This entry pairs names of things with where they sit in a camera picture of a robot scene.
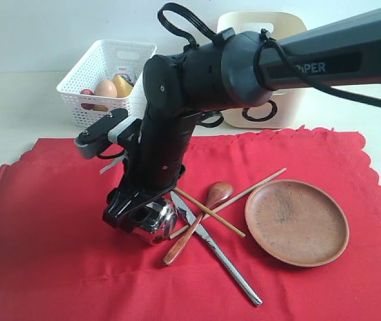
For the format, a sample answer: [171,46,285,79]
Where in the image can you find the wooden chopstick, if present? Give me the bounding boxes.
[173,187,246,239]
[169,167,287,240]

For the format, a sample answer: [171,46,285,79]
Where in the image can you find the white perforated plastic basket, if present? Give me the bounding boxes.
[56,39,157,127]

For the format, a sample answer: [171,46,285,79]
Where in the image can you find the brown wooden spoon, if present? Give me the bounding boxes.
[163,182,234,265]

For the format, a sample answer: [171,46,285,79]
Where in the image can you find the yellow lemon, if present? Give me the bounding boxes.
[93,105,108,112]

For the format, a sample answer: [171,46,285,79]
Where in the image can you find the steel table knife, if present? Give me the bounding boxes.
[170,191,262,306]

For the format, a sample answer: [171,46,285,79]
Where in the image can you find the blue white milk carton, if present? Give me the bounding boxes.
[113,66,137,87]

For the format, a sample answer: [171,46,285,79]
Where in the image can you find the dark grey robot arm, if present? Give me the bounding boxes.
[102,8,381,227]

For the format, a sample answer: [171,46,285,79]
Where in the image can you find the red table cloth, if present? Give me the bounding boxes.
[0,128,381,320]

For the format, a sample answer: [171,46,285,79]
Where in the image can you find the lower wooden chopstick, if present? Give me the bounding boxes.
[173,187,246,239]

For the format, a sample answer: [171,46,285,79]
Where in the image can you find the red sausage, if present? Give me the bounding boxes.
[80,88,95,110]

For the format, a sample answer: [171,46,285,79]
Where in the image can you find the upper wooden chopstick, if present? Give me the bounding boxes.
[169,167,287,240]

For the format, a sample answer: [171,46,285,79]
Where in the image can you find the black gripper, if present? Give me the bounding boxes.
[102,112,203,235]

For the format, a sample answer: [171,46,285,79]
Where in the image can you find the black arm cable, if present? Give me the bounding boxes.
[156,2,381,130]

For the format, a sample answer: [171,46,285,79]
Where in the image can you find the beige egg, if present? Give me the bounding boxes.
[94,79,117,98]

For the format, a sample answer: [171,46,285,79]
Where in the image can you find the shiny steel cup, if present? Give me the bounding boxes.
[132,197,177,245]

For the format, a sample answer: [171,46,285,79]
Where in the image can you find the brown wooden plate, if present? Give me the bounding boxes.
[244,179,350,268]

